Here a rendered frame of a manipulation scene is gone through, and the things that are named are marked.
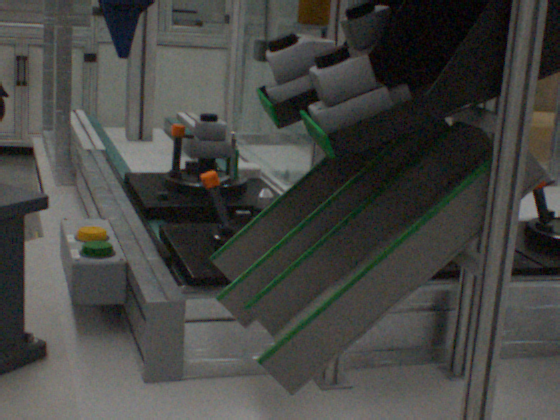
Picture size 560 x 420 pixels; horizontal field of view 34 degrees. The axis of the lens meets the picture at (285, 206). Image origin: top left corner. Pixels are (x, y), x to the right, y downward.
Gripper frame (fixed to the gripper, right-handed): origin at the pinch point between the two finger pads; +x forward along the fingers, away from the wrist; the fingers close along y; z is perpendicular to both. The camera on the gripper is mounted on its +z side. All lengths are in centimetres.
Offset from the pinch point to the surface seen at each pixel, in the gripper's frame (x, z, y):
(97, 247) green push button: 28.2, -1.8, 5.2
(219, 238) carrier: 26.5, 13.6, 2.8
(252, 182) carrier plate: 28, 29, 43
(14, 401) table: 39.5, -12.6, -14.3
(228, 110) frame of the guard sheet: 21, 34, 80
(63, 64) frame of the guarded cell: 14, 0, 87
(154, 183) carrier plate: 28, 12, 42
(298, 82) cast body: 2.5, 13.3, -25.6
